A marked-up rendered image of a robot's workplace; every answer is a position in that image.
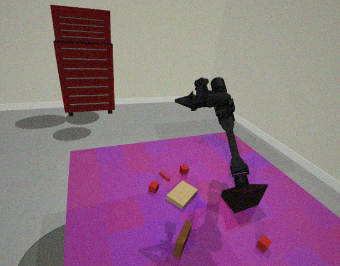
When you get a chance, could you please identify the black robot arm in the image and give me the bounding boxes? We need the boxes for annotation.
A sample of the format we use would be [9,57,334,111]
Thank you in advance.
[194,77,251,189]

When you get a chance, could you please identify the red cube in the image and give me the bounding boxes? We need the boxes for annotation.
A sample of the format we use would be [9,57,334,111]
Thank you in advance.
[256,235,272,253]
[180,165,189,175]
[148,181,159,193]

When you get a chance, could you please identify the tan rectangular block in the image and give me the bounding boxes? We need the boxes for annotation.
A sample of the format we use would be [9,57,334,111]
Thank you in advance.
[166,181,198,209]

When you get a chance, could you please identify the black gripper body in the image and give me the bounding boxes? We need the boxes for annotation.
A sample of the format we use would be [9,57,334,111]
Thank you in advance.
[191,86,216,111]

